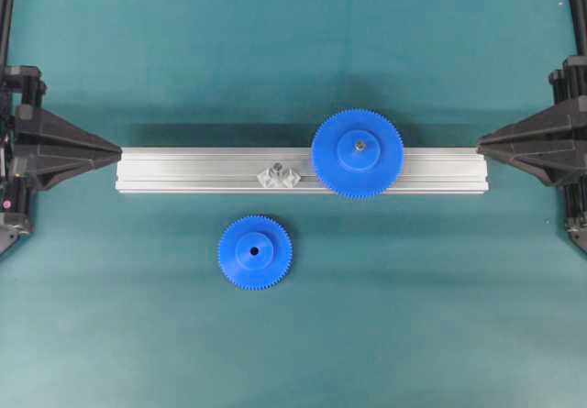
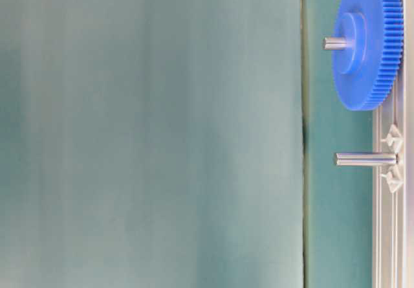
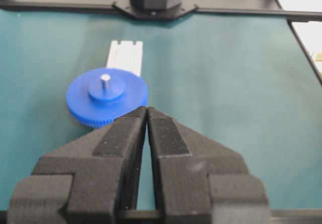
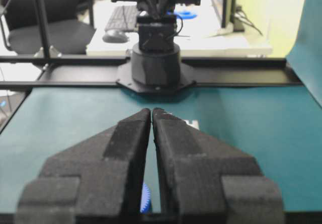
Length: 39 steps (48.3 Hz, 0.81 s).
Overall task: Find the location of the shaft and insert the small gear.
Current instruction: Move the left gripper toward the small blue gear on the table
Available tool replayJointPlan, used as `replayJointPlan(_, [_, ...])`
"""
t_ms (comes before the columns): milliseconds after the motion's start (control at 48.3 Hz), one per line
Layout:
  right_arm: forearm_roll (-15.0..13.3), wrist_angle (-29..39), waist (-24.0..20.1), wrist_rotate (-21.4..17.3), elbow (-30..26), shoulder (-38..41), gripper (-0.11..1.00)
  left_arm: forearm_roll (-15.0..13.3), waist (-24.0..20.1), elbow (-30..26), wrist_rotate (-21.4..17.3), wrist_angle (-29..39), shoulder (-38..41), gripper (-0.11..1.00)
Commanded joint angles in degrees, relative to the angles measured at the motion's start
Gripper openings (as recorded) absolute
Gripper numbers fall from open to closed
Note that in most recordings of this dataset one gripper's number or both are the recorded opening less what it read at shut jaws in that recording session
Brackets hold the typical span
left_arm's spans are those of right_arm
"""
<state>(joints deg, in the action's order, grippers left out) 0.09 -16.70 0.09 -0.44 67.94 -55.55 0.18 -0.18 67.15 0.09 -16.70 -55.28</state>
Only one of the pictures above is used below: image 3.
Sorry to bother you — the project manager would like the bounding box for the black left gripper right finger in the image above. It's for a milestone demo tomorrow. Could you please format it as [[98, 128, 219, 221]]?
[[147, 107, 270, 223]]

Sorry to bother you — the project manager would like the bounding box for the aluminium extrusion rail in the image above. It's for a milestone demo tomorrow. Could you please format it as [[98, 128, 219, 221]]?
[[106, 40, 143, 77]]

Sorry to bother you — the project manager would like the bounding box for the large blue gear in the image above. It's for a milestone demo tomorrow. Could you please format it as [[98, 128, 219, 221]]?
[[66, 67, 148, 128]]

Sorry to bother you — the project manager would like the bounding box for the steel shaft of large gear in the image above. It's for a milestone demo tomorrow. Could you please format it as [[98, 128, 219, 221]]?
[[100, 73, 111, 91]]

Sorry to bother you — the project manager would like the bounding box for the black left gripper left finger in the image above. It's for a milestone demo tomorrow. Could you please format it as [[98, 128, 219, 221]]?
[[7, 107, 146, 223]]

